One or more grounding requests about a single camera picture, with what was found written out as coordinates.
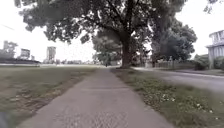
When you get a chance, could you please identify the grey asphalt road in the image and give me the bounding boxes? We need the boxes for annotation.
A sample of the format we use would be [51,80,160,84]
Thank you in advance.
[133,66,224,94]

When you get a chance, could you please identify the grey concrete path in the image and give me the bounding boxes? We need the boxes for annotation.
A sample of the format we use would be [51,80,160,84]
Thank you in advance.
[16,68,176,128]

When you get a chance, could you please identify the fence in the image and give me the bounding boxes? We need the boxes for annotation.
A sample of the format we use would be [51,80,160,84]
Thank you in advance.
[153,59,196,70]

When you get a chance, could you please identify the dark dense tree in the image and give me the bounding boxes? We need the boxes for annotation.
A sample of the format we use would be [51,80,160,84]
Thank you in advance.
[151,18,199,63]

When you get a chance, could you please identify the pale house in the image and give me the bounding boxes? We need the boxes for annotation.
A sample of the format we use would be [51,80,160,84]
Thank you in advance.
[205,29,224,69]

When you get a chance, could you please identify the green bushes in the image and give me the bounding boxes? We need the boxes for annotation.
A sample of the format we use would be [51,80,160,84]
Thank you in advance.
[193,53,224,71]

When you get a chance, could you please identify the wide grass field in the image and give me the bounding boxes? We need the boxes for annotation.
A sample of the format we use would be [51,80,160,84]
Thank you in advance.
[0,64,101,128]

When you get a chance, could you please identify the grass strip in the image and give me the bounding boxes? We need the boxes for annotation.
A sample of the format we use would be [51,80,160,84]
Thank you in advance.
[111,67,224,128]

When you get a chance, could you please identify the large spreading tree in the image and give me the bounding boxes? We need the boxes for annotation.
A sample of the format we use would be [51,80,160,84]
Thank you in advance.
[13,0,188,70]

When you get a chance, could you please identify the small distant tree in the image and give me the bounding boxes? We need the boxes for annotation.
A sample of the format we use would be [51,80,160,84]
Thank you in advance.
[92,33,123,66]

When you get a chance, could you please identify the distant tower building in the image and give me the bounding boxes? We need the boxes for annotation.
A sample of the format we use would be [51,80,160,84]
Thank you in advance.
[46,45,57,64]

